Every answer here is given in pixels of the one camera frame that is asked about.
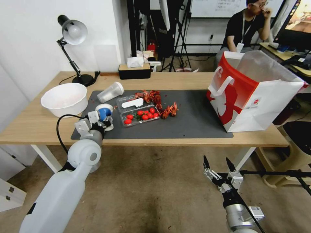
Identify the black desk lamp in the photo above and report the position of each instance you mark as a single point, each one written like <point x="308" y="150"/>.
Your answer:
<point x="74" y="30"/>

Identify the white drawer cabinet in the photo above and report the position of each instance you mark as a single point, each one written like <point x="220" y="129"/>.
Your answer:
<point x="9" y="184"/>

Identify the black tripod legs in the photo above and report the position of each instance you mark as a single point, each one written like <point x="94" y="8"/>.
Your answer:
<point x="267" y="172"/>

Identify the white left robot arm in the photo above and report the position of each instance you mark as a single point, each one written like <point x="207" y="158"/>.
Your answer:
<point x="60" y="194"/>

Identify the dark grey table mat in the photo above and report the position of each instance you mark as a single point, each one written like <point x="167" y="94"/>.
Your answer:
<point x="189" y="121"/>

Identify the white plastic bowl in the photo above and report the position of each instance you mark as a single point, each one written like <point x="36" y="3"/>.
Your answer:
<point x="63" y="106"/>

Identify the black metal rack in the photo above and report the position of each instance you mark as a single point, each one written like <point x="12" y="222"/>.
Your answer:
<point x="136" y="26"/>

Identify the person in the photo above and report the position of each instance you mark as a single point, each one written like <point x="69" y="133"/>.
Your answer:
<point x="243" y="26"/>

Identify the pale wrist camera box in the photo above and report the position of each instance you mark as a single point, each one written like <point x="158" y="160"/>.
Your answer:
<point x="235" y="179"/>
<point x="93" y="116"/>

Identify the blue small cup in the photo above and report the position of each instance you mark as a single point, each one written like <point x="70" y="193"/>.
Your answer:
<point x="105" y="113"/>

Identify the clear plastic takeout box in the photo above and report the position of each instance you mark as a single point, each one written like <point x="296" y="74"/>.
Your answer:
<point x="136" y="109"/>

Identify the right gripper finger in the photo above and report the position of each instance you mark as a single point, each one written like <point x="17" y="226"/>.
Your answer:
<point x="230" y="166"/>
<point x="207" y="167"/>

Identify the black computer monitor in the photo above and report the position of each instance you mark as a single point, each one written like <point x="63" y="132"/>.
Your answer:
<point x="296" y="21"/>

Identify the red and white delivery bag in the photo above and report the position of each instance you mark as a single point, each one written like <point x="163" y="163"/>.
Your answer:
<point x="257" y="109"/>

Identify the black tissue box wooden lid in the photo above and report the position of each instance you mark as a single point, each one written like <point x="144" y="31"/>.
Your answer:
<point x="134" y="72"/>

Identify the wooden office desk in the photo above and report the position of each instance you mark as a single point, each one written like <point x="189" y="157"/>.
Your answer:
<point x="286" y="58"/>

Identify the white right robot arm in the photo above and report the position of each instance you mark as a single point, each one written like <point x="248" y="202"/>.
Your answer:
<point x="237" y="218"/>

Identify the white tissue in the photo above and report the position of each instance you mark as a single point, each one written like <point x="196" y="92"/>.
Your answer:
<point x="134" y="62"/>

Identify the translucent plastic cup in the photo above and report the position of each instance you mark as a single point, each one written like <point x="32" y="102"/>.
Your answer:
<point x="110" y="92"/>

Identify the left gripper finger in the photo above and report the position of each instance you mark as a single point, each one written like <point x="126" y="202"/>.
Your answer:
<point x="109" y="126"/>
<point x="108" y="119"/>

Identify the wooden table white legs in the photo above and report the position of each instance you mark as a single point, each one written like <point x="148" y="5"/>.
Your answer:
<point x="36" y="126"/>

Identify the small white round dish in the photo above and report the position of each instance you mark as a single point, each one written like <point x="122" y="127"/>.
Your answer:
<point x="102" y="106"/>

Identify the whiteboard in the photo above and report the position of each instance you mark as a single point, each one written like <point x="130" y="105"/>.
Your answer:
<point x="218" y="7"/>

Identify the black camera tripod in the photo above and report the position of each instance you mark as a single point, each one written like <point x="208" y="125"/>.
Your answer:
<point x="180" y="41"/>

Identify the beige plastic stool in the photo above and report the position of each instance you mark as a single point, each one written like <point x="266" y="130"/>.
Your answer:
<point x="279" y="167"/>

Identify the red crayfish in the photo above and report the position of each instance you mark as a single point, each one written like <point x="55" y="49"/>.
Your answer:
<point x="166" y="113"/>
<point x="156" y="96"/>
<point x="159" y="108"/>
<point x="146" y="95"/>
<point x="174" y="109"/>

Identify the small black clip stand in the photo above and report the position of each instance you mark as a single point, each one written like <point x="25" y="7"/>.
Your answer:
<point x="97" y="74"/>

